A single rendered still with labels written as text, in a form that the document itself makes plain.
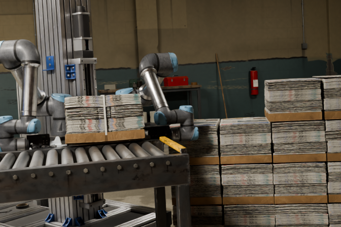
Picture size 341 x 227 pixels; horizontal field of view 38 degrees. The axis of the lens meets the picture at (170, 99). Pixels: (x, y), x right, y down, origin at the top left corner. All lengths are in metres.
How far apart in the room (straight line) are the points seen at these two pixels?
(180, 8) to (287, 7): 2.24
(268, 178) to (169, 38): 6.93
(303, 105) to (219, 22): 7.15
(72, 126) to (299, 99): 1.23
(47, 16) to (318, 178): 1.87
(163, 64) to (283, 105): 0.71
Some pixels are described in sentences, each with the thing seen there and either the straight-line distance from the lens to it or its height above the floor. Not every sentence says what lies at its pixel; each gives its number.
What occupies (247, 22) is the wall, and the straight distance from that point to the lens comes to 10.02.
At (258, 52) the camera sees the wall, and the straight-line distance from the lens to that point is 10.06.
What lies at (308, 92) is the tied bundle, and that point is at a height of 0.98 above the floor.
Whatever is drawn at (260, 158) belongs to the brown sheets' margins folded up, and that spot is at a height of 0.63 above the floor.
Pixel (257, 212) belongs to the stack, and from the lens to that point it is 2.86.
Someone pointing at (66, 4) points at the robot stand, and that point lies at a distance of 3.10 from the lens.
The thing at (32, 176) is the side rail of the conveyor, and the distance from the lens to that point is 1.93.
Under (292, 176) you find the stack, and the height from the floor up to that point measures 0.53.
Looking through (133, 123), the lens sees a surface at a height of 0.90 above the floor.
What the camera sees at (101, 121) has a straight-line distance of 2.40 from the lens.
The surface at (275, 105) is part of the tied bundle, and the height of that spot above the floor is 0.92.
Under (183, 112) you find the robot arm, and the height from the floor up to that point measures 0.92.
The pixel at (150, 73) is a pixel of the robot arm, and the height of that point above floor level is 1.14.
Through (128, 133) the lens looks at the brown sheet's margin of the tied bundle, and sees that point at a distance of 2.40.
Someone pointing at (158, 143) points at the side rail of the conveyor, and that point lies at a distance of 2.47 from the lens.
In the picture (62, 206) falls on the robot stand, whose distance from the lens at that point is 3.22.
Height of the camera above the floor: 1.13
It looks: 3 degrees down
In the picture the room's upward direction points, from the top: 3 degrees counter-clockwise
